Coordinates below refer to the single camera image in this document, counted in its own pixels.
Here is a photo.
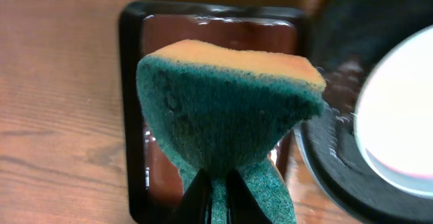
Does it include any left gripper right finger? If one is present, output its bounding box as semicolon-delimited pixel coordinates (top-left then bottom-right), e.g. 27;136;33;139
225;169;272;224

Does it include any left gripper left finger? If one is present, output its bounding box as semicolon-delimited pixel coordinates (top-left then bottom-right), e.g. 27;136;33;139
165;169;212;224

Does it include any green scouring sponge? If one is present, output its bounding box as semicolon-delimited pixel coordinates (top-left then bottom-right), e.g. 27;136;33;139
136;40;326;223

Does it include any light blue plate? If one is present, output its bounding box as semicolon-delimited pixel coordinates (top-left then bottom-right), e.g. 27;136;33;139
354;26;432;198

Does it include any black rectangular water tray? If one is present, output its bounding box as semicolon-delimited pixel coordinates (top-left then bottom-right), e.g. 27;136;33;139
118;0;306;224

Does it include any black round serving tray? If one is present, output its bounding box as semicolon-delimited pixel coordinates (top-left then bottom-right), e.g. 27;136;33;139
295;0;432;223

